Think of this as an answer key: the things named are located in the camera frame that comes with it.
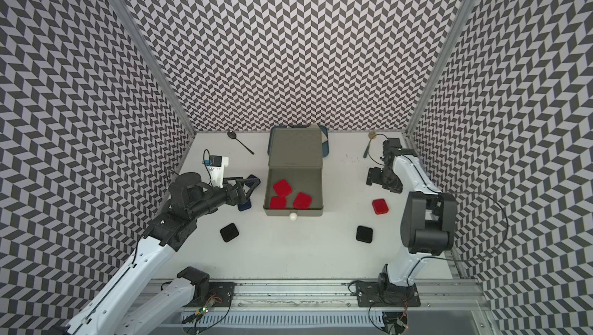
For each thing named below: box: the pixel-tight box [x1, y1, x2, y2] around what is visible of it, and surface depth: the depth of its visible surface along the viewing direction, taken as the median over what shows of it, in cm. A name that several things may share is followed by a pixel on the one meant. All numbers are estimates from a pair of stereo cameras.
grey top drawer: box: [263, 150, 325, 222], surface depth 82 cm
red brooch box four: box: [372, 198, 389, 215], surface depth 93 cm
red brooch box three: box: [269, 196, 287, 210], surface depth 80 cm
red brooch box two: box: [293, 191, 312, 210], surface depth 80 cm
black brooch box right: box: [355, 225, 373, 244], surface depth 88 cm
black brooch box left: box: [219, 222, 240, 243], surface depth 87 cm
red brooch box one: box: [273, 179, 293, 197], surface depth 82 cm
